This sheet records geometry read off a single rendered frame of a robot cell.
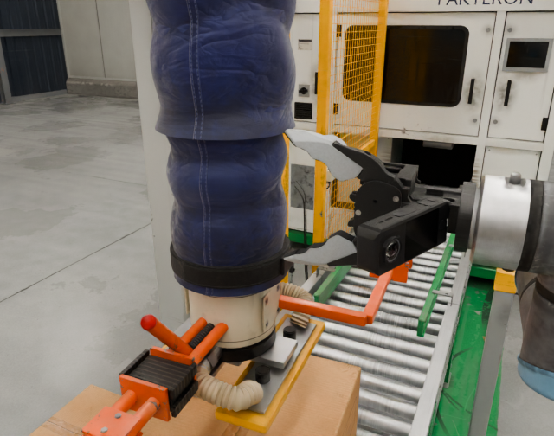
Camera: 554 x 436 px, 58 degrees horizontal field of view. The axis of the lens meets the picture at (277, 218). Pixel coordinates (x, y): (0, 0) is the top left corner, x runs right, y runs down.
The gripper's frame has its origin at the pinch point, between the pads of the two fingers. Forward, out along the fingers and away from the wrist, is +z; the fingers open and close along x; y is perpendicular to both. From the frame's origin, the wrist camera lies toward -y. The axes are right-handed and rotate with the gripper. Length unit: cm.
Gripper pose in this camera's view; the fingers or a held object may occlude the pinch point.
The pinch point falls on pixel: (280, 199)
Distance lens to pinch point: 55.4
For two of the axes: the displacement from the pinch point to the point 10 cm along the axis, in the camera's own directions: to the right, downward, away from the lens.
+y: 3.8, -3.4, 8.6
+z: -9.3, -1.4, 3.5
